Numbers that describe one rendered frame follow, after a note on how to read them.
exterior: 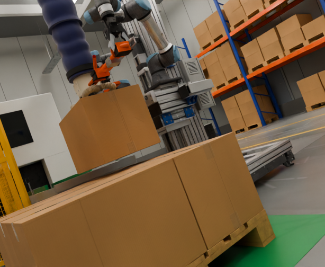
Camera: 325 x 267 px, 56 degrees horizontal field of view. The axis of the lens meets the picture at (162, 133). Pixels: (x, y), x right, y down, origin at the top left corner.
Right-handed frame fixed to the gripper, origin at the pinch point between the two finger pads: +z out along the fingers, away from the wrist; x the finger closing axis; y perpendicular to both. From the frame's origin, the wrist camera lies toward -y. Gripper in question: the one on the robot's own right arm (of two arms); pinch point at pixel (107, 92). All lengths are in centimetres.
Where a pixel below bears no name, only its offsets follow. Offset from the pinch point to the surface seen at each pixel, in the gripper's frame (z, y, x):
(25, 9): -493, -704, 171
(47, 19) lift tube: -50, 33, -38
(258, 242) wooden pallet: 114, 116, -10
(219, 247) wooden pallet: 104, 120, -34
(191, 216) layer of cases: 87, 120, -41
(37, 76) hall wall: -349, -915, 190
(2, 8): -495, -697, 106
